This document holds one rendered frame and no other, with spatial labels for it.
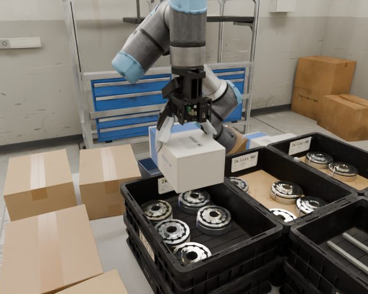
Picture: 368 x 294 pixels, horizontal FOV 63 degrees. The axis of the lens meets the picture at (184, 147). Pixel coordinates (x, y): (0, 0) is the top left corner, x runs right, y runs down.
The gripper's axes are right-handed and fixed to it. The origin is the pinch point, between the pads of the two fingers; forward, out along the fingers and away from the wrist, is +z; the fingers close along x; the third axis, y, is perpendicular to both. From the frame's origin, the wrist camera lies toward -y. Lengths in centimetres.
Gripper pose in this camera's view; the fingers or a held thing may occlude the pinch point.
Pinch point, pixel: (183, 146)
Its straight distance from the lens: 75.2
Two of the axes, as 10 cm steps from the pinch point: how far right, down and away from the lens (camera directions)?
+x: 9.2, -1.7, 3.6
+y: 4.0, 3.9, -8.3
